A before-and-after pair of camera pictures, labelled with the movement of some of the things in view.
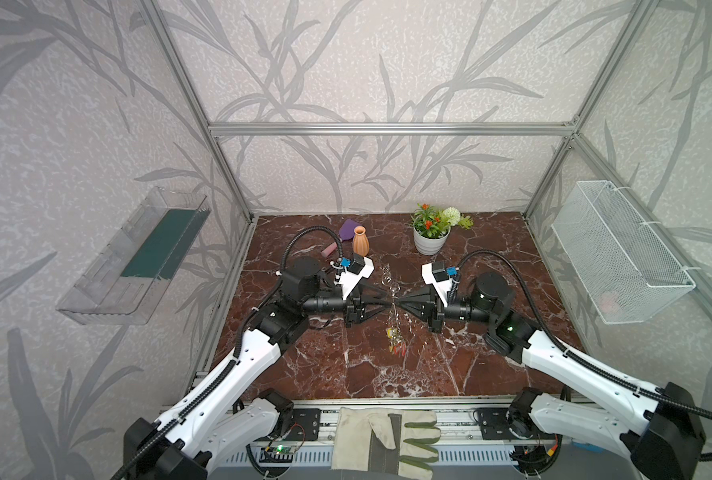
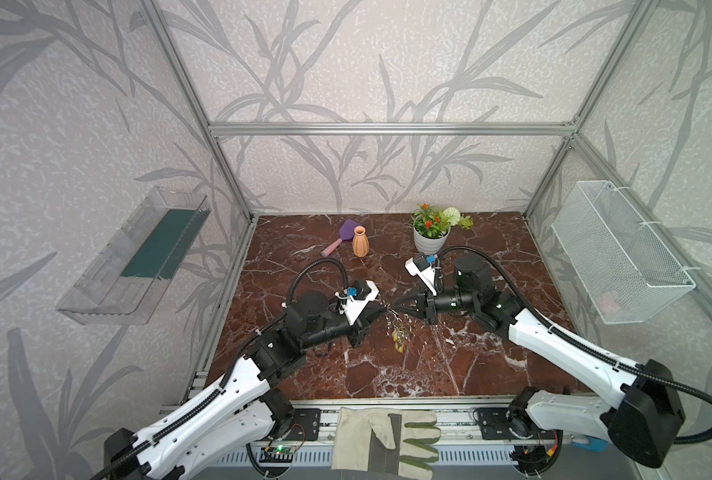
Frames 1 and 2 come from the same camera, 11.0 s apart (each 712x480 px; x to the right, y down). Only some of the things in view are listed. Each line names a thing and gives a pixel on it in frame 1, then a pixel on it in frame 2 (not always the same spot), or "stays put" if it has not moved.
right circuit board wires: [535, 459] stays put
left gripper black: [353, 306] to [359, 324]
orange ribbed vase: [360, 241] stays put
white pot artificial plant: [431, 227] stays put
